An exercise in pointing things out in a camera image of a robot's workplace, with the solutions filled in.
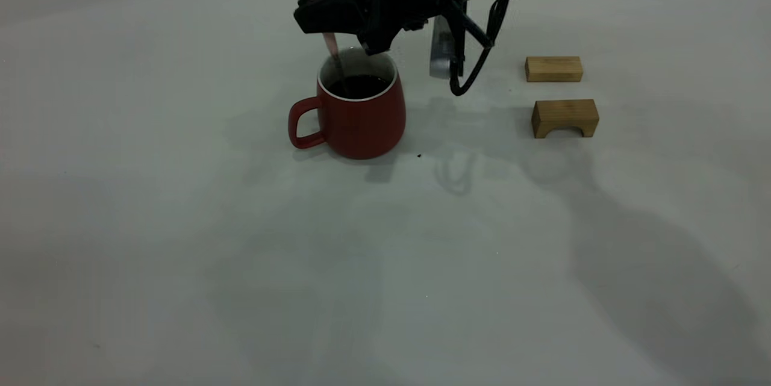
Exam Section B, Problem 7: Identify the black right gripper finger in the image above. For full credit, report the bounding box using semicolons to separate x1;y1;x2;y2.
293;0;375;36

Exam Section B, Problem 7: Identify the pink-handled metal spoon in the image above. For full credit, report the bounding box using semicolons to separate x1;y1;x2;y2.
310;0;349;96

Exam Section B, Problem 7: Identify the red ceramic mug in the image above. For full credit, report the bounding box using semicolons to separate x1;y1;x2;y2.
288;48;407;161

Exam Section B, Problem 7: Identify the plain rectangular wooden block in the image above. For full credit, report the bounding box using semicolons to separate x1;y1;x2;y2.
525;57;584;83

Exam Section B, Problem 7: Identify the arched wooden block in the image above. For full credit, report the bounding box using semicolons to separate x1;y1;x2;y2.
531;99;600;140

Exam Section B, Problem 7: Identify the black cable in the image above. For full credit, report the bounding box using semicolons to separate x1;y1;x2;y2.
449;0;519;97

